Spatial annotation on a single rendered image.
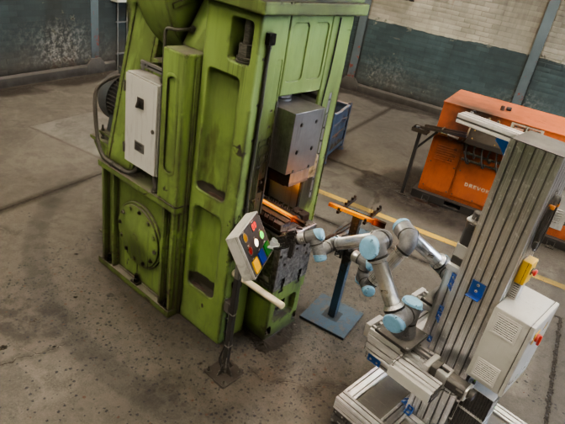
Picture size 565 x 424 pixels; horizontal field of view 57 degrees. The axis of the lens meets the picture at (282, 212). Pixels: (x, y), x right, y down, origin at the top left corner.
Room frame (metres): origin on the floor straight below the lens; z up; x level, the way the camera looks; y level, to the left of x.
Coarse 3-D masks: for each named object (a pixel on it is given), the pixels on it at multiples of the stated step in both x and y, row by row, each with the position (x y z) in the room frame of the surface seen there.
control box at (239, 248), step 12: (252, 216) 2.65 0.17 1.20; (240, 228) 2.51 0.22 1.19; (228, 240) 2.41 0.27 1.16; (240, 240) 2.41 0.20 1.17; (252, 240) 2.53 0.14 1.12; (264, 240) 2.65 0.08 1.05; (240, 252) 2.39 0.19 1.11; (240, 264) 2.39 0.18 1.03; (264, 264) 2.53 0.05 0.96; (252, 276) 2.37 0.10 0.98
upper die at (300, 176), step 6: (270, 168) 3.09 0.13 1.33; (306, 168) 3.12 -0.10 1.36; (270, 174) 3.08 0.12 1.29; (276, 174) 3.05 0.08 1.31; (282, 174) 3.02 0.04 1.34; (288, 174) 2.99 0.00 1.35; (294, 174) 3.03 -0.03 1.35; (300, 174) 3.08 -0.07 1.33; (306, 174) 3.13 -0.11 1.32; (276, 180) 3.05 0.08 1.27; (282, 180) 3.02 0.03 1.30; (288, 180) 2.99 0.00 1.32; (294, 180) 3.04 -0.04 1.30; (300, 180) 3.09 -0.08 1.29; (288, 186) 2.99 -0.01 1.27
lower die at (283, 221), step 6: (264, 198) 3.32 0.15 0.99; (264, 204) 3.21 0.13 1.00; (276, 204) 3.25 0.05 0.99; (264, 210) 3.14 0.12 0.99; (270, 210) 3.15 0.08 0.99; (276, 210) 3.15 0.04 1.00; (288, 210) 3.20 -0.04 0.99; (264, 216) 3.08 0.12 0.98; (270, 216) 3.09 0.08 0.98; (276, 216) 3.08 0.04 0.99; (282, 216) 3.10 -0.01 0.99; (270, 222) 3.04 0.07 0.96; (276, 222) 3.02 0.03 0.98; (282, 222) 3.04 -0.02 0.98; (288, 222) 3.05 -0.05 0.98; (276, 228) 3.01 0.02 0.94; (282, 228) 3.01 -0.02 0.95; (288, 228) 3.06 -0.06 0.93
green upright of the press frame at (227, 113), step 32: (224, 32) 2.99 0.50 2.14; (256, 32) 2.85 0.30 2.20; (224, 64) 2.97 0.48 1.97; (256, 64) 2.84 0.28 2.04; (224, 96) 3.03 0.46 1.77; (256, 96) 2.86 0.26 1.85; (224, 128) 3.00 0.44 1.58; (224, 160) 2.98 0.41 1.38; (192, 192) 3.06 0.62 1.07; (224, 192) 2.96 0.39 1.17; (256, 192) 2.97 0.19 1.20; (192, 224) 3.05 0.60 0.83; (224, 224) 2.86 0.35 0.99; (192, 256) 3.06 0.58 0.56; (224, 256) 2.84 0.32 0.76; (192, 288) 3.01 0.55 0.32; (224, 288) 2.82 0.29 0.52; (192, 320) 2.98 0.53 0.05; (224, 320) 2.85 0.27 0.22
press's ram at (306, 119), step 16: (288, 112) 2.98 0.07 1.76; (304, 112) 3.02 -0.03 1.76; (320, 112) 3.15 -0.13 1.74; (288, 128) 2.97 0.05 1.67; (304, 128) 3.04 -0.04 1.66; (320, 128) 3.18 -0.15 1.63; (272, 144) 3.03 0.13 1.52; (288, 144) 2.96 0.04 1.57; (304, 144) 3.06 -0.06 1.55; (272, 160) 3.02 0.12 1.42; (288, 160) 2.95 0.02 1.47; (304, 160) 3.09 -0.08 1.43
